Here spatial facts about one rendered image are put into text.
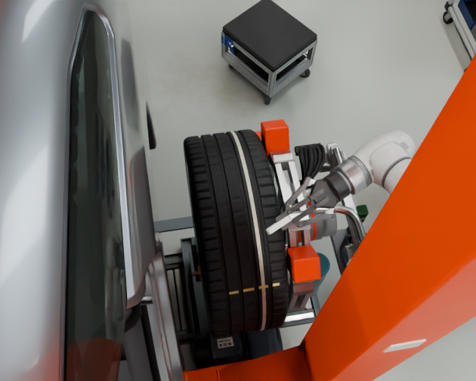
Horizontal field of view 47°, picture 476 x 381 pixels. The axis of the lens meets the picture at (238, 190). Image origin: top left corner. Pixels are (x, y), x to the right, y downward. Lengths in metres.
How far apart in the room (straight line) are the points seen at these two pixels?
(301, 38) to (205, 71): 0.62
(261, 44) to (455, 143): 2.40
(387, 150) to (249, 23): 1.79
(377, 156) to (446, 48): 2.32
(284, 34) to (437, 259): 2.42
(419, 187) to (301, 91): 2.54
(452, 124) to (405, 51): 2.96
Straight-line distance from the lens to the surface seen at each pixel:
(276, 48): 2.96
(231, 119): 3.08
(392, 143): 1.44
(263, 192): 1.51
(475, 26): 3.57
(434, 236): 0.71
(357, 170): 1.41
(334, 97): 3.24
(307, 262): 1.50
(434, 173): 0.68
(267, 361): 1.75
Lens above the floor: 2.51
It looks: 62 degrees down
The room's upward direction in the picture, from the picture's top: 4 degrees clockwise
